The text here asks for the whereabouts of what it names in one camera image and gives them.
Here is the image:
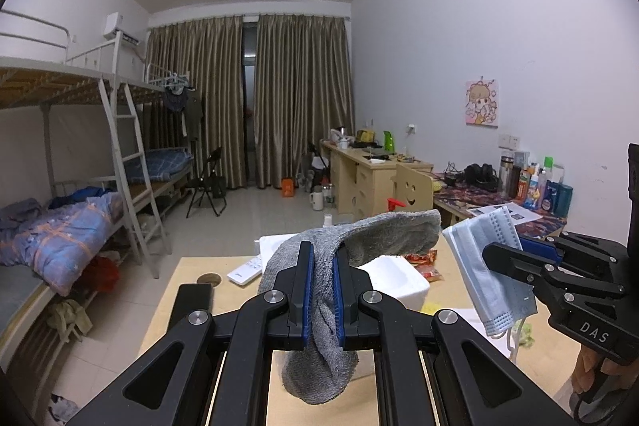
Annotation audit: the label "person's right hand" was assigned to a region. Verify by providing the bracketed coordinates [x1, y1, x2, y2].
[572, 346, 639, 407]

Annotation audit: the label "grey sock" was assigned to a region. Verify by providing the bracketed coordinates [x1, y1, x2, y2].
[257, 209, 443, 405]

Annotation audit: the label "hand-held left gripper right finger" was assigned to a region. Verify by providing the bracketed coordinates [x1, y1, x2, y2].
[333, 251, 575, 426]

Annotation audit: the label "white metal bunk bed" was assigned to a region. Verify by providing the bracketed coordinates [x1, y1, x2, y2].
[0, 9, 200, 357]

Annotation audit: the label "light wooden desk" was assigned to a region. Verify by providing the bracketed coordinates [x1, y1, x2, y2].
[319, 139, 434, 216]

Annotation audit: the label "yellowish cloth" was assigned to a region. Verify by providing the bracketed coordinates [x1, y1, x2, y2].
[46, 299, 94, 343]

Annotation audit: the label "white styrofoam box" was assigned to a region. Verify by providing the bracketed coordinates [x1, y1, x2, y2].
[254, 234, 431, 314]

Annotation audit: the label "hanging dark clothes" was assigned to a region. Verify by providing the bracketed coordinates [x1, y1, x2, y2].
[162, 84, 205, 153]

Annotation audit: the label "black folding chair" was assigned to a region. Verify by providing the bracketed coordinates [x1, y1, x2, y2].
[186, 147, 228, 218]

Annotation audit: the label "black headphones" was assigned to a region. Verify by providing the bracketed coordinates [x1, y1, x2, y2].
[463, 162, 500, 188]

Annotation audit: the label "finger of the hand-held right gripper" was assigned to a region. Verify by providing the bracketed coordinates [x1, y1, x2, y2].
[482, 242, 626, 307]
[516, 230, 630, 279]

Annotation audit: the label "cartoon wall poster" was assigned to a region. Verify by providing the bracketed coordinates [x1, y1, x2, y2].
[464, 77, 501, 127]

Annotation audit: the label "wooden chair with smiley face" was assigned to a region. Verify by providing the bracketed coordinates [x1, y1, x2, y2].
[389, 163, 435, 213]

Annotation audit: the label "white air conditioner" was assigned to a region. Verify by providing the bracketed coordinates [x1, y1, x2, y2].
[102, 12, 141, 44]

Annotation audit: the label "printed papers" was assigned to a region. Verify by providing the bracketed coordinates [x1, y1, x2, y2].
[466, 203, 543, 226]

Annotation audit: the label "row of bottles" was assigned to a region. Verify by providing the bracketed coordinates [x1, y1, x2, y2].
[498, 151, 575, 218]

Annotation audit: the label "desk with patterned cover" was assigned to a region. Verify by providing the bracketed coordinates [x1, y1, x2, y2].
[432, 180, 570, 243]

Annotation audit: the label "blue face mask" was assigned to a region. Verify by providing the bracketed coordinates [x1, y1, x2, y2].
[442, 206, 537, 339]

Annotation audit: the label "purple plaid blanket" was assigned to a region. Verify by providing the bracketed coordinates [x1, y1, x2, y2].
[0, 193, 127, 298]

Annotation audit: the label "red cloth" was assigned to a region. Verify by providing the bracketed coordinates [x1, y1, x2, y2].
[79, 255, 121, 293]

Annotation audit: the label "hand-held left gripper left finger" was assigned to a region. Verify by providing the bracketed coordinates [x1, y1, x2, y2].
[65, 242, 316, 426]

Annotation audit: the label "white bunk bed ladder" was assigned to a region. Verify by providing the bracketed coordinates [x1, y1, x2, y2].
[97, 77, 171, 279]

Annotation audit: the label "white remote control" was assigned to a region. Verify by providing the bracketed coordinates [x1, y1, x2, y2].
[227, 256, 265, 285]

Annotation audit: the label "blue plaid bedding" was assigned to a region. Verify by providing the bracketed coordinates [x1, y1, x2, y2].
[122, 147, 194, 185]

